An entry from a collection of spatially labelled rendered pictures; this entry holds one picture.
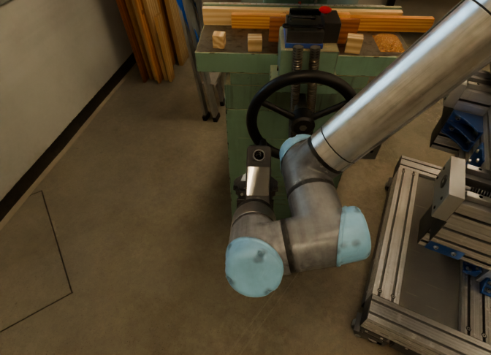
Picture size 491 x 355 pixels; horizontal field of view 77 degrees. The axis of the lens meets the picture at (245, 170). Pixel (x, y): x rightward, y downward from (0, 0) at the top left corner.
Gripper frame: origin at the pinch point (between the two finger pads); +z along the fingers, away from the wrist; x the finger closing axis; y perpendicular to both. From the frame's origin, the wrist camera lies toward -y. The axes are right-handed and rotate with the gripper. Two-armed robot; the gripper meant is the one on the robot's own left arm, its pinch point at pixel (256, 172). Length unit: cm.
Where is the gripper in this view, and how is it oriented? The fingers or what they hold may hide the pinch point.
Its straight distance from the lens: 71.5
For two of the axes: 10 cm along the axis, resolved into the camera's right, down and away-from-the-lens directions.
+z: 0.4, -3.1, 9.5
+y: -0.2, 9.5, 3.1
